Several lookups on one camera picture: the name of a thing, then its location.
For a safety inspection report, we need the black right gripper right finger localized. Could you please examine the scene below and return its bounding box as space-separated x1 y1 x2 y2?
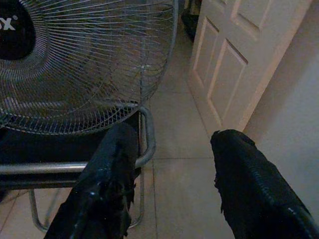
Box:
210 128 319 239

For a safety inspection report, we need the white panel door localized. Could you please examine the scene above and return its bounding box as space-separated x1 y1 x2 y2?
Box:
188 0 314 139

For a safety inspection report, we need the metal floor fan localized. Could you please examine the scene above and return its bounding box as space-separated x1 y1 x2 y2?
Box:
0 0 180 234

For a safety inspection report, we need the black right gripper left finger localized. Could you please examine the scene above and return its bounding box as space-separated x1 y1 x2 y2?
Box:
43 121 139 239

